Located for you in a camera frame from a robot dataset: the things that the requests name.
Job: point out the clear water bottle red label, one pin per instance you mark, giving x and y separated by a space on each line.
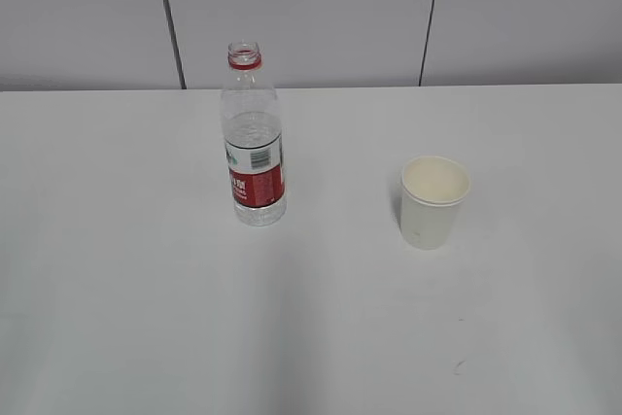
253 136

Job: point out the white paper cup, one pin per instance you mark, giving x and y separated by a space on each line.
432 191

